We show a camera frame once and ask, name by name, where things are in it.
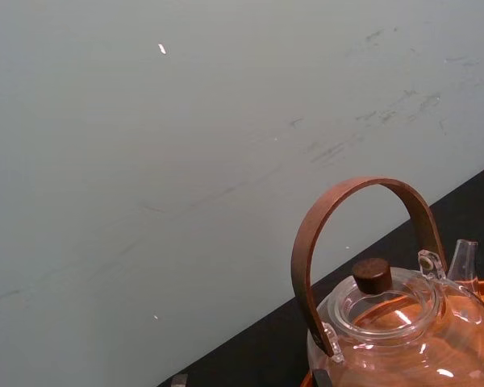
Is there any glass lid with wooden knob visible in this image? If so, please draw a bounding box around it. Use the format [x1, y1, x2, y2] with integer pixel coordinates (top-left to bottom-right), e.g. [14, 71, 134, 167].
[329, 258, 440, 341]

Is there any black table cloth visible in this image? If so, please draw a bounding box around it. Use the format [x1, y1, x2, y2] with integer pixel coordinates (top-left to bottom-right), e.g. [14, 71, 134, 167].
[157, 158, 484, 387]

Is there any clear glass teapot wooden handle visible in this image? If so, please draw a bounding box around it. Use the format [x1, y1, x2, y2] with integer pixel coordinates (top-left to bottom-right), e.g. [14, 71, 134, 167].
[290, 176, 484, 387]

